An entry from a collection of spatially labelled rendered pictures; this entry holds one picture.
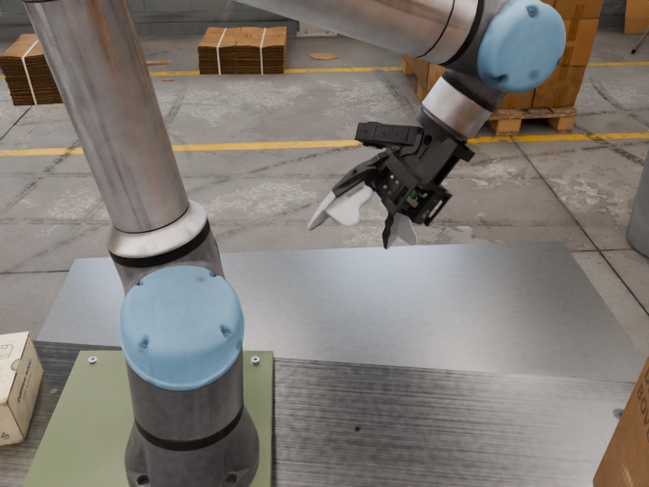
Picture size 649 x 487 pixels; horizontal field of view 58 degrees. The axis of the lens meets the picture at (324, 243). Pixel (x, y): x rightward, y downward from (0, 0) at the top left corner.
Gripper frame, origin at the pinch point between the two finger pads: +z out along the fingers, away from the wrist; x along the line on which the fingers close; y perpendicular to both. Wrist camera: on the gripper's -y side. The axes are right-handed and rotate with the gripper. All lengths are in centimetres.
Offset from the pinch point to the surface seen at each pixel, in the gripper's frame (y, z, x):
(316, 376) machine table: 9.6, 17.6, 1.7
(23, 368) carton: -4.1, 33.5, -30.6
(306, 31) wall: -408, 41, 246
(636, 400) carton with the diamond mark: 37.1, -12.0, 6.5
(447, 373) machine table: 17.1, 7.6, 15.5
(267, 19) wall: -430, 53, 218
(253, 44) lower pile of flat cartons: -336, 57, 165
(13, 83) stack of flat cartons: -342, 149, 30
